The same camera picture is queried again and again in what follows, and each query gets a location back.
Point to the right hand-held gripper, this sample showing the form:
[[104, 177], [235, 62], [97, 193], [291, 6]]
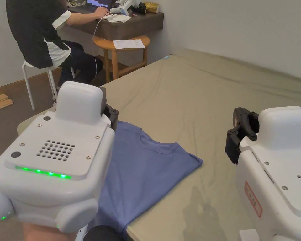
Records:
[[278, 175]]

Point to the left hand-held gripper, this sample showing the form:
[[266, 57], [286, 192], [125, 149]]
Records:
[[52, 150]]

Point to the person's left hand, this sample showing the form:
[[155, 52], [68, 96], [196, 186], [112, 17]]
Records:
[[45, 232]]

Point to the bed with beige sheet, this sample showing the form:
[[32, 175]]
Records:
[[190, 100]]

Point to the blue shirt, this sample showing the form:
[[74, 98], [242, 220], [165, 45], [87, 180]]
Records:
[[145, 175]]

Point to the dark brown desk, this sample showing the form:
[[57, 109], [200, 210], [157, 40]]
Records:
[[130, 30]]

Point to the wooden plank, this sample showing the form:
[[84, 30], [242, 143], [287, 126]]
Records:
[[0, 101]]

